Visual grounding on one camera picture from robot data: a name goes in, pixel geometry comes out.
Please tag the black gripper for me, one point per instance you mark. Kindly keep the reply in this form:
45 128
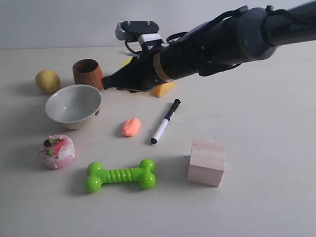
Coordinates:
138 75

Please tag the orange putty lump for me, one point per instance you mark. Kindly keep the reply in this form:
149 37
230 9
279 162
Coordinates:
130 127

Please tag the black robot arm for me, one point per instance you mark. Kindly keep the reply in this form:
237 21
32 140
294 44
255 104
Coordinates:
224 43

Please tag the brown wooden cup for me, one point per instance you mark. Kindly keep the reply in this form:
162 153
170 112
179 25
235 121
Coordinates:
88 71

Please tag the yellow foam cube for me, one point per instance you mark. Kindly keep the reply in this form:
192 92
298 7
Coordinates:
126 62

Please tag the white ceramic bowl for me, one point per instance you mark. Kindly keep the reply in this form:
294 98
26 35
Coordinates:
74 106

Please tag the orange foam wedge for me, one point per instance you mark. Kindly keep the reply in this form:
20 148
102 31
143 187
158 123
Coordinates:
161 90

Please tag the yellow lemon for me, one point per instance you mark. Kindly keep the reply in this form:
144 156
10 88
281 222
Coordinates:
48 81

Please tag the black white marker pen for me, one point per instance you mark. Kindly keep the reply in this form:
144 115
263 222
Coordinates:
165 121

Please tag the pink toy cake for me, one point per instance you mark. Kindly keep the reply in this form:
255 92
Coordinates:
57 151

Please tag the green bone dog toy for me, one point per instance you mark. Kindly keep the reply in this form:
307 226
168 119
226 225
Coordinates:
143 174

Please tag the light wooden block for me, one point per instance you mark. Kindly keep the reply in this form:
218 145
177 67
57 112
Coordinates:
206 164

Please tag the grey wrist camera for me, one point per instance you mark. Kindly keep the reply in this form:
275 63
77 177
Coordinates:
132 30

